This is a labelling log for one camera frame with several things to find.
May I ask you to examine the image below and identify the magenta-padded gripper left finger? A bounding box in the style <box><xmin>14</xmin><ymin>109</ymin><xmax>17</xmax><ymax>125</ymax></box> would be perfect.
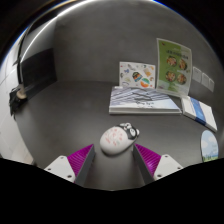
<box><xmin>43</xmin><ymin>143</ymin><xmax>96</xmax><ymax>188</ymax></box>

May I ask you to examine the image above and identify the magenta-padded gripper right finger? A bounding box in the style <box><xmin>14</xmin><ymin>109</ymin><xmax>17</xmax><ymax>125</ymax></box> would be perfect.
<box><xmin>133</xmin><ymin>143</ymin><xmax>184</xmax><ymax>186</ymax></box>

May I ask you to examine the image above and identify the white panda-print computer mouse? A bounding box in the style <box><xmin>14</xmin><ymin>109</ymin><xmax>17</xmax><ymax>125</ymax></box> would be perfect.
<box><xmin>99</xmin><ymin>122</ymin><xmax>141</xmax><ymax>156</ymax></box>

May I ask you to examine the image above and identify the round landscape-print mouse pad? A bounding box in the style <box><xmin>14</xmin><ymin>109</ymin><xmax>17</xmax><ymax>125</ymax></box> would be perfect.
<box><xmin>200</xmin><ymin>129</ymin><xmax>220</xmax><ymax>163</ymax></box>

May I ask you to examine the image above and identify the white book with blue stripe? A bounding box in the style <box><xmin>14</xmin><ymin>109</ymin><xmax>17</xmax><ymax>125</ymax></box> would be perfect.
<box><xmin>180</xmin><ymin>95</ymin><xmax>218</xmax><ymax>133</ymax></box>

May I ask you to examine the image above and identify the grey-cover book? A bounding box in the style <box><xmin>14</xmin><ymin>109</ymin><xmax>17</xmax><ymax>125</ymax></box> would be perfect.
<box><xmin>108</xmin><ymin>85</ymin><xmax>183</xmax><ymax>116</ymax></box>

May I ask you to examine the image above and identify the black clamp device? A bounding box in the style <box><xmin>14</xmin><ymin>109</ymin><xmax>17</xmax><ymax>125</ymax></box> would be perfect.
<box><xmin>8</xmin><ymin>83</ymin><xmax>28</xmax><ymax>117</ymax></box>

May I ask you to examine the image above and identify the white sticker sheet card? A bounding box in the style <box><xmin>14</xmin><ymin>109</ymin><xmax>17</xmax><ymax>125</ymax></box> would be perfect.
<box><xmin>118</xmin><ymin>61</ymin><xmax>157</xmax><ymax>90</ymax></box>

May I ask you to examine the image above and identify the black flat panel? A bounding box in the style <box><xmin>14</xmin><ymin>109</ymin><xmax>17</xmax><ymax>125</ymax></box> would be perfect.
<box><xmin>19</xmin><ymin>48</ymin><xmax>58</xmax><ymax>98</ymax></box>

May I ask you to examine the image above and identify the green food poster stand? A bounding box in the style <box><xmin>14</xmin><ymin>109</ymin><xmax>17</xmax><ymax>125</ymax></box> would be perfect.
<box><xmin>155</xmin><ymin>37</ymin><xmax>193</xmax><ymax>98</ymax></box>

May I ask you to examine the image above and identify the white wall socket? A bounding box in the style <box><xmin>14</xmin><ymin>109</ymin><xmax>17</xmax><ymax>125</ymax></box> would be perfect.
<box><xmin>201</xmin><ymin>72</ymin><xmax>211</xmax><ymax>89</ymax></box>
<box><xmin>192</xmin><ymin>66</ymin><xmax>203</xmax><ymax>84</ymax></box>
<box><xmin>208</xmin><ymin>78</ymin><xmax>215</xmax><ymax>93</ymax></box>

